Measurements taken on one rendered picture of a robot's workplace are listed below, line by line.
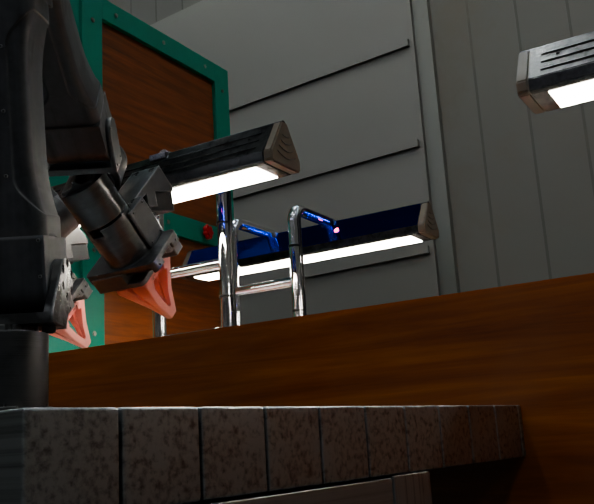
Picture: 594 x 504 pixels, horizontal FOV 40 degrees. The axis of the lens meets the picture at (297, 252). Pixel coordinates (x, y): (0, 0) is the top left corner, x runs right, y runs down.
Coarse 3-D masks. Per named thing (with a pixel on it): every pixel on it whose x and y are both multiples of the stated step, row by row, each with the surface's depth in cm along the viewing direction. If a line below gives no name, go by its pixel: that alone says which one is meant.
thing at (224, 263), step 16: (224, 192) 145; (224, 208) 144; (160, 224) 152; (224, 224) 143; (224, 240) 143; (224, 256) 142; (176, 272) 147; (192, 272) 146; (224, 272) 141; (224, 288) 141; (224, 304) 140; (160, 320) 147; (224, 320) 140; (160, 336) 147
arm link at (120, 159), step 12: (108, 120) 88; (108, 132) 87; (108, 144) 88; (120, 156) 91; (48, 168) 89; (60, 168) 89; (72, 168) 89; (84, 168) 89; (96, 168) 89; (108, 168) 89; (120, 168) 97; (120, 180) 96
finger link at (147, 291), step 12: (168, 264) 100; (120, 276) 95; (132, 276) 96; (144, 276) 95; (156, 276) 98; (168, 276) 100; (96, 288) 97; (108, 288) 97; (120, 288) 96; (132, 288) 95; (144, 288) 95; (168, 288) 100; (156, 300) 98; (168, 300) 101; (168, 312) 100
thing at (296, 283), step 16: (304, 208) 167; (240, 224) 174; (256, 224) 180; (288, 224) 165; (320, 224) 176; (240, 288) 169; (256, 288) 167; (272, 288) 165; (304, 288) 162; (240, 304) 169; (304, 304) 161; (240, 320) 168
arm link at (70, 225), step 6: (54, 192) 116; (54, 198) 116; (60, 198) 116; (60, 204) 115; (60, 210) 115; (66, 210) 115; (60, 216) 115; (66, 216) 115; (72, 216) 116; (60, 222) 115; (66, 222) 115; (72, 222) 116; (66, 228) 116; (72, 228) 117; (66, 234) 117
